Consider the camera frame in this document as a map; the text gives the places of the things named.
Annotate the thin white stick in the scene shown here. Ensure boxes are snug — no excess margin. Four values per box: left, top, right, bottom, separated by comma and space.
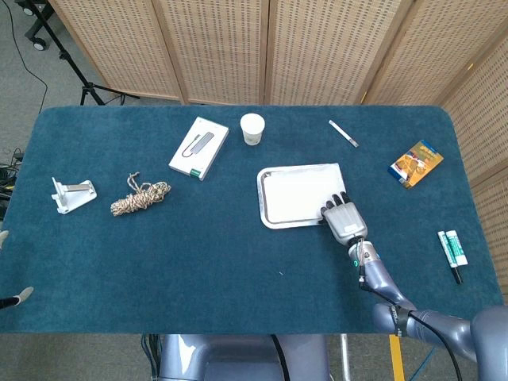
328, 119, 360, 148

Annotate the silver table leg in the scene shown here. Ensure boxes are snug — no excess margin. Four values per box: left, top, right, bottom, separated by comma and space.
340, 333, 352, 381

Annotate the cable bundle beside torso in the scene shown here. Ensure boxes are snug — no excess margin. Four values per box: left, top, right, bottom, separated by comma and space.
140, 333, 163, 381

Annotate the blue cable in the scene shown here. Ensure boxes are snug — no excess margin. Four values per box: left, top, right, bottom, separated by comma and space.
412, 344, 438, 381

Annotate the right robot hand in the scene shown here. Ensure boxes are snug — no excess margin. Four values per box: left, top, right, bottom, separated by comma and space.
319, 191, 369, 244

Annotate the tangle of cables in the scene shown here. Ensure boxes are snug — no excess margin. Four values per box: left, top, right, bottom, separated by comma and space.
0, 148, 25, 223

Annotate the slim green white marker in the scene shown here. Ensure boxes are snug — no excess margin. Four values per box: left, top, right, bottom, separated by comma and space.
437, 231, 464, 285

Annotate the white box with hub print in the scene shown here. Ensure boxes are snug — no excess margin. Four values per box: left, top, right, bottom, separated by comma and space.
168, 116, 230, 182

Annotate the stainless steel tray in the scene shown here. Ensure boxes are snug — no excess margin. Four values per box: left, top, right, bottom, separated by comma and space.
256, 163, 347, 230

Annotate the white cloth sheet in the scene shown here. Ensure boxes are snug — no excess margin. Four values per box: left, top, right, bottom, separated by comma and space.
264, 163, 345, 224

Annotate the blue felt table cover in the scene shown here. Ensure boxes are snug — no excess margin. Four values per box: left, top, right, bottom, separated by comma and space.
0, 104, 507, 335

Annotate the black wheeled base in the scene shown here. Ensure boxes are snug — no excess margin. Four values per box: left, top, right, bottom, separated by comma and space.
15, 0, 52, 52

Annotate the wooden rattan folding screen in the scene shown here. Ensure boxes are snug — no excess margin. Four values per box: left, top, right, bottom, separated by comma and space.
47, 0, 508, 294

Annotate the white paper cup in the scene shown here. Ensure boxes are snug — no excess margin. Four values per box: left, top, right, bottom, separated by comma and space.
239, 113, 266, 146

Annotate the black floor cable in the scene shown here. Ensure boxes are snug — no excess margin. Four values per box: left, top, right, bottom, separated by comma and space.
6, 0, 49, 116

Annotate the beige braided rope bundle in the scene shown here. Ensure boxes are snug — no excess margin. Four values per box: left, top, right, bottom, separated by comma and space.
110, 171, 172, 217

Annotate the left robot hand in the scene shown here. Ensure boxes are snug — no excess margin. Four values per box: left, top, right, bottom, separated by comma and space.
0, 229, 35, 311

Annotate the black tripod stand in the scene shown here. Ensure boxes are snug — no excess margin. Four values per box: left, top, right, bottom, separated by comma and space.
25, 0, 140, 106

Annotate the grey blue robot torso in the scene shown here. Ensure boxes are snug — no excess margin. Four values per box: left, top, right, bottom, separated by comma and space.
157, 333, 330, 381

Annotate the orange snack packet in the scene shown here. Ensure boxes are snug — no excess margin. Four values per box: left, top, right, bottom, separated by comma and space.
387, 139, 445, 190

